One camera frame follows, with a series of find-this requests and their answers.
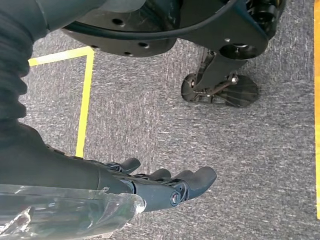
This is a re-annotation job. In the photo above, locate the clear plastic tape wrap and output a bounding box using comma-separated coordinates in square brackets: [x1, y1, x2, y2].
[0, 183, 146, 240]

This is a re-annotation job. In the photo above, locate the yellow floor tape square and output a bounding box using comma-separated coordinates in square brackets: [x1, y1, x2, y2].
[28, 45, 95, 159]
[313, 0, 320, 220]

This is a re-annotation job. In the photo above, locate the black robot mobile base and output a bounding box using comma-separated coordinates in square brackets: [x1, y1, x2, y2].
[61, 0, 287, 61]

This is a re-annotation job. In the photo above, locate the black caster wheel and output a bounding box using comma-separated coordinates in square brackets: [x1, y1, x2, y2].
[180, 47, 260, 109]

